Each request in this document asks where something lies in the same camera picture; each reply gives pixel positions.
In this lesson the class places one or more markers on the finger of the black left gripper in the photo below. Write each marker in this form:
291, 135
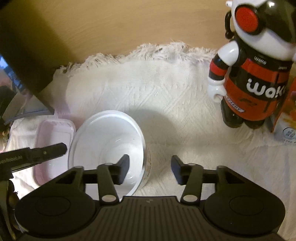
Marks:
48, 153

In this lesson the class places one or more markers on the red granola cereal bag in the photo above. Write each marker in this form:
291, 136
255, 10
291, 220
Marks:
284, 120

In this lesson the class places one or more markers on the pink plastic tray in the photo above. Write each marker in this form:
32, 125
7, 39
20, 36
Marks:
55, 137

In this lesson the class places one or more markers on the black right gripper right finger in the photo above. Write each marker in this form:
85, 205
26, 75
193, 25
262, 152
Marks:
193, 176

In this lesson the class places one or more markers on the red white robot figure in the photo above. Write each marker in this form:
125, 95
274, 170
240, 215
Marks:
248, 75

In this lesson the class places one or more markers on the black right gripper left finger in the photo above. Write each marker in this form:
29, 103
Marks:
106, 176

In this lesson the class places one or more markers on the white plastic bowl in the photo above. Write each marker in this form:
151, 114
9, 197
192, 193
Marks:
103, 139

